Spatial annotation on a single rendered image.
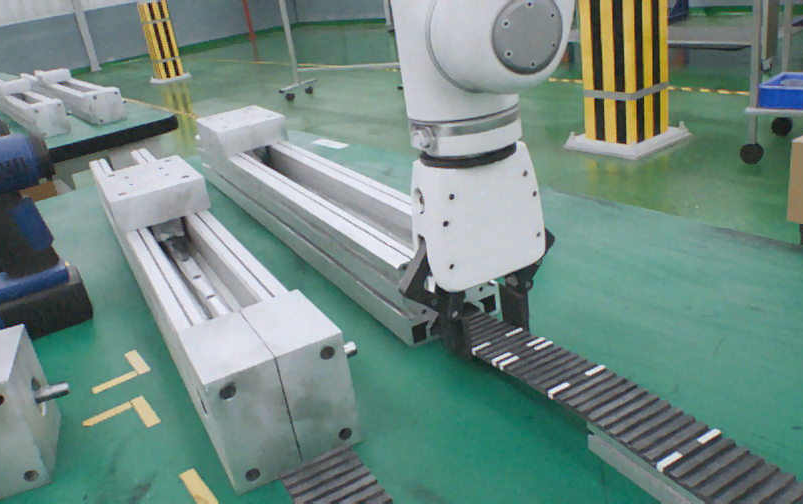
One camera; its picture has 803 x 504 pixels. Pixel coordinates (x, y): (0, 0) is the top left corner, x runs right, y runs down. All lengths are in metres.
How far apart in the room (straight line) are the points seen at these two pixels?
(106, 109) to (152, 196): 1.49
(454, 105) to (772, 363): 0.32
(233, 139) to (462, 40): 0.73
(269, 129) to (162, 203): 0.33
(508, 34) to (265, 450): 0.32
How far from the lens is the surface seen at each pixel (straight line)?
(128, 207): 0.84
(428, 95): 0.49
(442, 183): 0.50
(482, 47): 0.41
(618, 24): 3.74
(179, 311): 0.60
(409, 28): 0.49
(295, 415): 0.50
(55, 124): 2.33
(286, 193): 0.86
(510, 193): 0.54
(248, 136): 1.12
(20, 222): 0.85
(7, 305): 0.86
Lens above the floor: 1.11
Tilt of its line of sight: 23 degrees down
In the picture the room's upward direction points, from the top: 9 degrees counter-clockwise
